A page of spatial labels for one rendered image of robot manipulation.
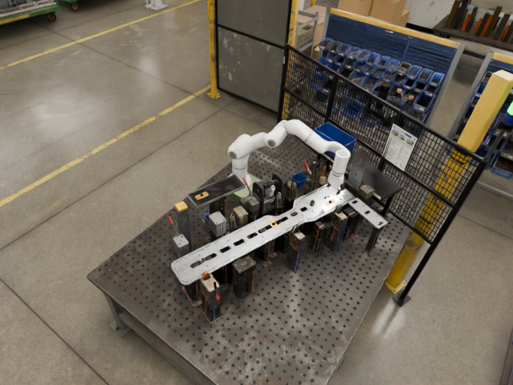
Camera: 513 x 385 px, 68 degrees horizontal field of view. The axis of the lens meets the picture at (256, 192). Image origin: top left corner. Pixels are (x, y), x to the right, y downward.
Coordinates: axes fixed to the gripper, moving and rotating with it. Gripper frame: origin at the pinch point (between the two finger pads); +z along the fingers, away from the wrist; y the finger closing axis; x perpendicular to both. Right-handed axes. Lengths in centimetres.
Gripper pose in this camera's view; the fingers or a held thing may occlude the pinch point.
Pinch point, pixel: (333, 189)
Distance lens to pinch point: 264.7
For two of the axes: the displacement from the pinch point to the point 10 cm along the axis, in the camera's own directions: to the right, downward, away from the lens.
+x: 8.2, -3.7, 4.4
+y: 5.8, 5.9, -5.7
